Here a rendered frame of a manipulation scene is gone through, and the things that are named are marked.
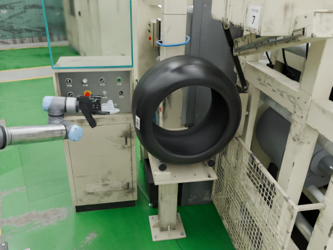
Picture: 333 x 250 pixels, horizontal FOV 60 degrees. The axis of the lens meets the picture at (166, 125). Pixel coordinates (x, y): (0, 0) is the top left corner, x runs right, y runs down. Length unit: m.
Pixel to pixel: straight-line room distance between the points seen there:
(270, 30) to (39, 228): 2.24
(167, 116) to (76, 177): 1.00
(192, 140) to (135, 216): 1.07
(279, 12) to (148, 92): 0.64
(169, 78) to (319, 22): 0.64
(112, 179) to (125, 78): 0.86
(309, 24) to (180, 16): 0.77
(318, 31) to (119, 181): 1.87
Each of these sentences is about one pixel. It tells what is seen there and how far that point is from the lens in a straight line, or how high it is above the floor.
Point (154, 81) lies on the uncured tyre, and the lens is 1.38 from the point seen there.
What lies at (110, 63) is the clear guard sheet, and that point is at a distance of 2.08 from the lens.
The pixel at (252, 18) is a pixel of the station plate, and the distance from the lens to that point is 1.24.
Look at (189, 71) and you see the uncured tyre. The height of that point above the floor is 1.44.
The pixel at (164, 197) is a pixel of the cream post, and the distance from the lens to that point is 2.22.
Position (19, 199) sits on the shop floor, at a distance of 3.04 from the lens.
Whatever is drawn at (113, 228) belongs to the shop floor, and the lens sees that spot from 2.53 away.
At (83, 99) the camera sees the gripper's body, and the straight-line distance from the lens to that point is 1.47.
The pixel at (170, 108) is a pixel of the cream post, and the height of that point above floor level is 1.09.
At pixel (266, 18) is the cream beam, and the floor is 1.70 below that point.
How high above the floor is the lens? 1.81
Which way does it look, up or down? 26 degrees down
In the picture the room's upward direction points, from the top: 1 degrees clockwise
